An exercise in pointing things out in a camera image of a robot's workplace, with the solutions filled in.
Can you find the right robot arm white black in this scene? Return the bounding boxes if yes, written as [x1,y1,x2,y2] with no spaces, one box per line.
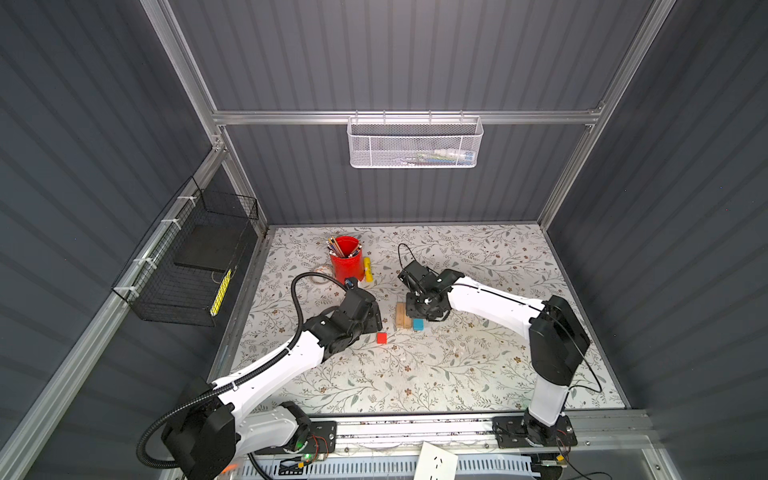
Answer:
[398,260,591,445]

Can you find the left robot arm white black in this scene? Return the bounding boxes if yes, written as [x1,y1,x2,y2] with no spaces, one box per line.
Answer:
[161,287,383,479]

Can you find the red pencil cup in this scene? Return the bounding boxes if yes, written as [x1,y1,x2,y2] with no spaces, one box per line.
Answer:
[329,242,365,283]

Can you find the pencils in cup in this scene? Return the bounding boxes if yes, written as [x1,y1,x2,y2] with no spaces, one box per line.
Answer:
[326,236,360,258]

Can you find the yellow marker in basket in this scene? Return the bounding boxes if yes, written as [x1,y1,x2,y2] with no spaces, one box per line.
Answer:
[209,269,233,317]

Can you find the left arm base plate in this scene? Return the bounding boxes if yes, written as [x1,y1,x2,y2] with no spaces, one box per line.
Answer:
[278,421,338,455]

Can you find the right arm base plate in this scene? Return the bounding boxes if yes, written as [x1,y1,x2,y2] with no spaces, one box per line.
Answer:
[492,413,578,448]

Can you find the white wire basket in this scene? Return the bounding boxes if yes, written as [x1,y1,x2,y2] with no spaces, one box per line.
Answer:
[346,115,484,169]

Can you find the black wire basket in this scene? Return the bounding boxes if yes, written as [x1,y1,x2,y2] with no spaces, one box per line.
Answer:
[113,181,260,327]

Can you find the black corrugated cable hose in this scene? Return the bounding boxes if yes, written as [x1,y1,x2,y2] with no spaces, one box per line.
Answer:
[135,271,349,470]

